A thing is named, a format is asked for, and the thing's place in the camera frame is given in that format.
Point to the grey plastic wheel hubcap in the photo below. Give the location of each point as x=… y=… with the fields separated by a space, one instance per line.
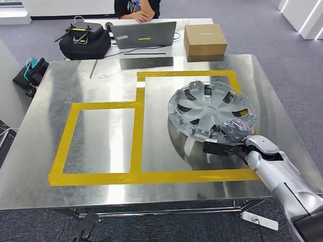
x=209 y=107

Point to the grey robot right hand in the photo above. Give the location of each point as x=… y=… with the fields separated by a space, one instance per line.
x=235 y=132

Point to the grey laptop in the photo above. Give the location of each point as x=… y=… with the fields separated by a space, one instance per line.
x=143 y=35

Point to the stainless steel workbench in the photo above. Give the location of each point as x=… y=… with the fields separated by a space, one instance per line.
x=50 y=133

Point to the white lit low plinth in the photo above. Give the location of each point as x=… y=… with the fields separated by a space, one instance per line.
x=12 y=13

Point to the yellow tape outline on workbench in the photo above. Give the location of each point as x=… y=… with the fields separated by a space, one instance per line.
x=137 y=133

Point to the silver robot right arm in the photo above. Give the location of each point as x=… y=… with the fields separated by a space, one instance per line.
x=277 y=173

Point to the person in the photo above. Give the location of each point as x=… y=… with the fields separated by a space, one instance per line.
x=137 y=10

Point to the white lit display blocks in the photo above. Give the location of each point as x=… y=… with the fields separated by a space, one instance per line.
x=303 y=16

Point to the black remote controller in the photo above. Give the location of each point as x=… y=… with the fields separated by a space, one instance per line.
x=85 y=28

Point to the brown cardboard box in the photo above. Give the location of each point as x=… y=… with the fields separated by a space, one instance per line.
x=204 y=41

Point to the white desk with metal legs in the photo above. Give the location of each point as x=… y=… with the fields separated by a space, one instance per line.
x=10 y=93

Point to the black carry bag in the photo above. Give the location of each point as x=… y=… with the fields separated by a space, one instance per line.
x=85 y=50

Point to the white power strip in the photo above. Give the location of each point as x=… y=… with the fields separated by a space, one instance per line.
x=259 y=220

